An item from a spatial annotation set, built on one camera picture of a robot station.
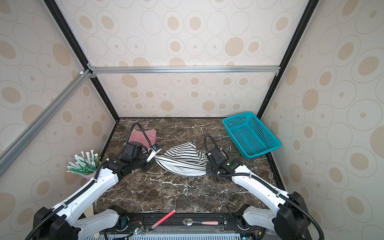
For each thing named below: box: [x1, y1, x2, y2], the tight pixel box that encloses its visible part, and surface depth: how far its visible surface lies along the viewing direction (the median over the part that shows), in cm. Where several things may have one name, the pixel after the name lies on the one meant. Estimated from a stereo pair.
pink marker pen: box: [151, 209, 176, 229], surface depth 76 cm
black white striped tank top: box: [154, 142, 207, 178], surface depth 86 cm
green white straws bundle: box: [66, 149, 101, 175], surface depth 76 cm
